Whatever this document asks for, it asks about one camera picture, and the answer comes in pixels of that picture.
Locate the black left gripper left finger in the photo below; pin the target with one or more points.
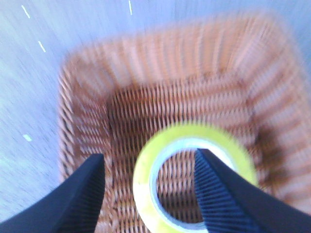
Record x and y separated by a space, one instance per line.
73 207

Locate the brown wicker basket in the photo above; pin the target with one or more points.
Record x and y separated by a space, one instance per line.
241 73

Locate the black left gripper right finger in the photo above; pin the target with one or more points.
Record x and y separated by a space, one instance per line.
230 204

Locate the yellow tape roll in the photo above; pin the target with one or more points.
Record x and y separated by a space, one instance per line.
162 146

